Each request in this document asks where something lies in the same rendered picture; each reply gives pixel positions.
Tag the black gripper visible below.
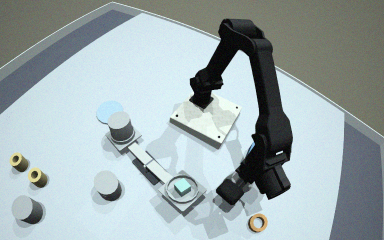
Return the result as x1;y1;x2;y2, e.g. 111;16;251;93
216;155;262;205

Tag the grey cylinder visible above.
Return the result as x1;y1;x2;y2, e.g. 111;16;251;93
107;111;133;141
223;171;254;193
11;195;43;224
93;170;122;201

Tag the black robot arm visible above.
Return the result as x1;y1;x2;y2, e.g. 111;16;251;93
189;18;293;200

